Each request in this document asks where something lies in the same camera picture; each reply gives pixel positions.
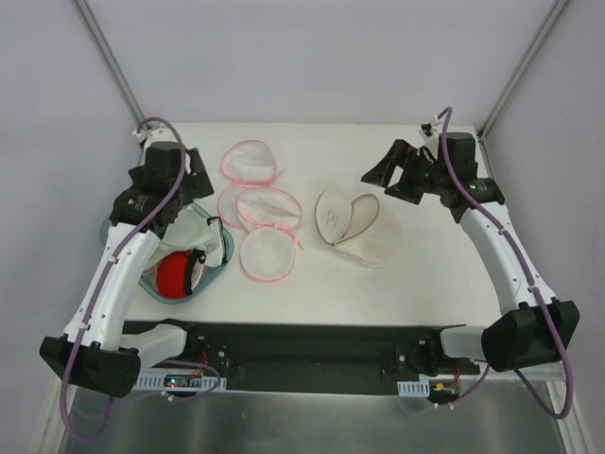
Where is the pink-trimmed mesh bag front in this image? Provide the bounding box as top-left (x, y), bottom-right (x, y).
top-left (239, 226), bottom-right (304, 283)

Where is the right aluminium frame post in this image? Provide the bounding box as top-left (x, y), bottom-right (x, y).
top-left (477, 0), bottom-right (572, 143)

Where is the white slotted cable duct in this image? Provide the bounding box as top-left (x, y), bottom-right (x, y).
top-left (397, 379), bottom-right (430, 398)
top-left (132, 372), bottom-right (227, 393)

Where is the pink-trimmed white mesh bag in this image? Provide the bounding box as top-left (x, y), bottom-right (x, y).
top-left (220, 139), bottom-right (284, 184)

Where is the white slotted cable duct left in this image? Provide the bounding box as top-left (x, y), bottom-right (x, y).
top-left (132, 372), bottom-right (227, 393)

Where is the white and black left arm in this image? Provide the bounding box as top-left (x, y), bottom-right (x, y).
top-left (40, 141), bottom-right (214, 398)

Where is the aluminium frame post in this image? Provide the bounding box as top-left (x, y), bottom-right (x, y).
top-left (70, 0), bottom-right (145, 124)
top-left (477, 0), bottom-right (572, 143)

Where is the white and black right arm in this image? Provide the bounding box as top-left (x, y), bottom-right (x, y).
top-left (361, 132), bottom-right (579, 374)

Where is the left aluminium frame post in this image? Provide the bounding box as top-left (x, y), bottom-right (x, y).
top-left (70, 0), bottom-right (145, 124)

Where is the red bra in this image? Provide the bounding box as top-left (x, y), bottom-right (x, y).
top-left (156, 250), bottom-right (198, 299)

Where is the teal plastic basket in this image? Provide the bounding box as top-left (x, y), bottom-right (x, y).
top-left (99, 202), bottom-right (236, 303)

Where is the pink-trimmed mesh bag middle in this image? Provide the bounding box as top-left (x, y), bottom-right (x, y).
top-left (217, 183), bottom-right (303, 232)

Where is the white slotted cable duct right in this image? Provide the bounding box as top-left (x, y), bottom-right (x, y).
top-left (397, 379), bottom-right (430, 398)

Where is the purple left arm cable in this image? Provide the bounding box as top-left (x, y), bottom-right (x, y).
top-left (60, 116), bottom-right (223, 444)

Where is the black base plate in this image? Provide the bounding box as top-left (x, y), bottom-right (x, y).
top-left (122, 317), bottom-right (491, 395)

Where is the white black-trimmed bra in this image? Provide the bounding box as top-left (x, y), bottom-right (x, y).
top-left (192, 217), bottom-right (227, 290)

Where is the cream mesh laundry bag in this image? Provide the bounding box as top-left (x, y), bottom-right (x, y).
top-left (314, 189), bottom-right (404, 269)

